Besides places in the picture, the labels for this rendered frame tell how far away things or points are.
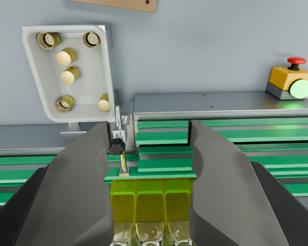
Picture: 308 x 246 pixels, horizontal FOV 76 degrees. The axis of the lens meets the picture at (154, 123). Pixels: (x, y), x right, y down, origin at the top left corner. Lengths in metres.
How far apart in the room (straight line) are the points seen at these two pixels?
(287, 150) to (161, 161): 0.31
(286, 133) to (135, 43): 0.40
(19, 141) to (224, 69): 0.59
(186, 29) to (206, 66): 0.11
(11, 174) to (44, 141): 0.11
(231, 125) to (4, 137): 0.60
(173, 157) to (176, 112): 0.11
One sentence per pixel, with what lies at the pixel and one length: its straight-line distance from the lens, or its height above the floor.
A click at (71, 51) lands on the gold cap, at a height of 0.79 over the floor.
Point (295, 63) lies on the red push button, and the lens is 0.61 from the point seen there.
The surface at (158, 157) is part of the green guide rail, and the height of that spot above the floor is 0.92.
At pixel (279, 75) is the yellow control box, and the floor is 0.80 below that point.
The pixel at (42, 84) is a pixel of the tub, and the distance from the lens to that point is 0.54.
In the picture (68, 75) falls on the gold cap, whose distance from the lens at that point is 0.53.
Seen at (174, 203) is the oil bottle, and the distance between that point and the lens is 0.42.
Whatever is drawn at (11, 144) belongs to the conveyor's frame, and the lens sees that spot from 0.64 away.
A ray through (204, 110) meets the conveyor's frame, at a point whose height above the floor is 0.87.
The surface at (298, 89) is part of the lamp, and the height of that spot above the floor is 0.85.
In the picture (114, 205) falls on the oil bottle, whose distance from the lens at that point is 0.43.
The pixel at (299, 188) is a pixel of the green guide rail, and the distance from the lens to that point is 0.64.
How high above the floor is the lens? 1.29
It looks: 60 degrees down
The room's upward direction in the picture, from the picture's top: 177 degrees clockwise
